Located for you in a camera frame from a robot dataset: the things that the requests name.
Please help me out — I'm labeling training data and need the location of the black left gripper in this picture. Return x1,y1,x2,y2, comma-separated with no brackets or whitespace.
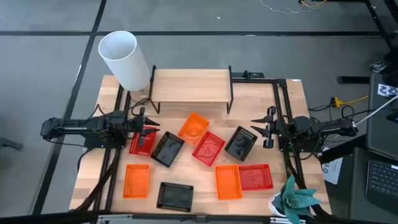
132,107,161,147

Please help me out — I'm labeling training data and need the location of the black metal stand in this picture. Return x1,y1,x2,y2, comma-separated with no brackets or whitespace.
298,0,398,57

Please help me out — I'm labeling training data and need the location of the black plastic basket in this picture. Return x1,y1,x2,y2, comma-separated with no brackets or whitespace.
155,182,195,213
224,125,259,162
150,131,185,169

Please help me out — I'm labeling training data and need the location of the wooden shelf with black legs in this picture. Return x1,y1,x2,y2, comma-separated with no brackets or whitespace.
148,64,234,114

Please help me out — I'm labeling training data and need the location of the black side desk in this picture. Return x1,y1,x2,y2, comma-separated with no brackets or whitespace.
348,146,398,224

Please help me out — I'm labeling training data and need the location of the white cylindrical table lamp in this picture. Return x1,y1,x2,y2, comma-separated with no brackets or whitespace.
98,30,152,106

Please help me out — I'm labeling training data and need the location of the red plastic basket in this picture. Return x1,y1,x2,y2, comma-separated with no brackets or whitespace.
192,131,226,167
238,164,274,192
129,126,158,157

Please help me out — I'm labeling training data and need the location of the white paper sheet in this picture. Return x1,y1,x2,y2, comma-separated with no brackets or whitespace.
322,148,344,185

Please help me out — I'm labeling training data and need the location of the white plant pot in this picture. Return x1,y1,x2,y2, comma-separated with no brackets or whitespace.
267,192,289,218

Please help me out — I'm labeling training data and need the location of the thin white wire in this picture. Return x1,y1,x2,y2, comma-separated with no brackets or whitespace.
259,0,312,16

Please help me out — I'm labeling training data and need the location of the white cable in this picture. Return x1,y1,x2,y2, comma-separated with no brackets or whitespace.
323,94,398,147

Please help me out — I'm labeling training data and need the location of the black clamp mount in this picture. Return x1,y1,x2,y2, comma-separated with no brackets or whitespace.
231,70,265,80

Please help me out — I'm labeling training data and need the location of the yellow power plug cord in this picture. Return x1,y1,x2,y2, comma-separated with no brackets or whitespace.
330,95,369,108

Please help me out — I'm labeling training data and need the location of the dark grey cabinet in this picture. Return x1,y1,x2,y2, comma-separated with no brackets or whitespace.
366,72,398,161

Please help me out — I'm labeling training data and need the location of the black laptop keyboard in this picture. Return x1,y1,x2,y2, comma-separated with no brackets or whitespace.
365,159,398,216

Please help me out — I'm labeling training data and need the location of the black floor foot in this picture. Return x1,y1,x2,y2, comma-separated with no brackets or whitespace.
0,136,24,151

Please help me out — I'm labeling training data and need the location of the white printed tag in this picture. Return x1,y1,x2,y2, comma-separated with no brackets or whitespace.
377,83,398,98

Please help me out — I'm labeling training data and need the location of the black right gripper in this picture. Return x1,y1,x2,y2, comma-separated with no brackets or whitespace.
250,106,282,149

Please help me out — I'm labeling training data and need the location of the teal artificial succulent plant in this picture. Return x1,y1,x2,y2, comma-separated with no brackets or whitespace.
272,174,323,224

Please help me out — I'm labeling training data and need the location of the black metal rail frame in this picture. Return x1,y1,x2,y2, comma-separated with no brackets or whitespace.
70,72,333,224

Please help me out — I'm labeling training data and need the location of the black floor bar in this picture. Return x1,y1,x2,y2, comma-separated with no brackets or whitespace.
337,75,371,85

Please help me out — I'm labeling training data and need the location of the thin yellow wire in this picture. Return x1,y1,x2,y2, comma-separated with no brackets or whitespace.
300,0,328,9

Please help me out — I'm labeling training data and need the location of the orange plastic basket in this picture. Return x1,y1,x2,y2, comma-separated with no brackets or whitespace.
123,164,151,200
177,112,210,147
215,164,244,201

